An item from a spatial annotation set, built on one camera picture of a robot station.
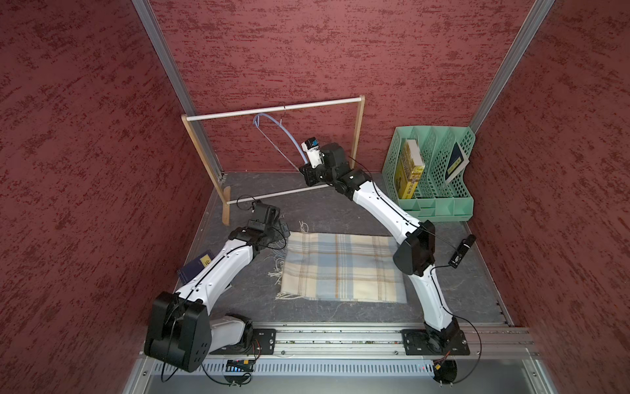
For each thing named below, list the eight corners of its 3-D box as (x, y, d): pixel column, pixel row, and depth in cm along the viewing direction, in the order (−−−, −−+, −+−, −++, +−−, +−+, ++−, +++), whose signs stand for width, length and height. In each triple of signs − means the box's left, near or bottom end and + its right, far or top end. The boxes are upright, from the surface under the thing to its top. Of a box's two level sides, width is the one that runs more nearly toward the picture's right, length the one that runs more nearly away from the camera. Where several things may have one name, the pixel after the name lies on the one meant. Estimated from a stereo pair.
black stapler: (447, 263, 93) (454, 256, 89) (462, 239, 100) (469, 232, 96) (454, 268, 92) (461, 261, 88) (469, 243, 99) (476, 236, 94)
